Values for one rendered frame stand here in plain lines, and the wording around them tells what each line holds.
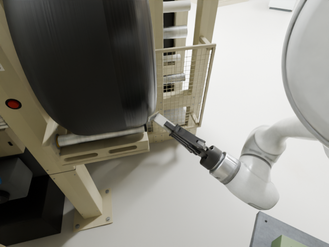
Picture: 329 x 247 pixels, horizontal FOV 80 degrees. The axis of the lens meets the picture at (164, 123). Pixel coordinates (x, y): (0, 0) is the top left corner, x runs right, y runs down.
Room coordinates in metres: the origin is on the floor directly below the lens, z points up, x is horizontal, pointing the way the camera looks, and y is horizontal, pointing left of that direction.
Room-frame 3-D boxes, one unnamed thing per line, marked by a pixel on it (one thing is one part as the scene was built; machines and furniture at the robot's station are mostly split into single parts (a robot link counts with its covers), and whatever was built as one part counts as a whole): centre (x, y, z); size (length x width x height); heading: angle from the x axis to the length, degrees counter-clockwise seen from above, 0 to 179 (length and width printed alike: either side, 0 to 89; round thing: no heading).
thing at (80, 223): (0.58, 0.53, 0.01); 0.27 x 0.27 x 0.02; 13
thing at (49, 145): (0.62, 0.46, 0.90); 0.40 x 0.03 x 0.10; 13
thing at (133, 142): (0.52, 0.25, 0.83); 0.36 x 0.09 x 0.06; 103
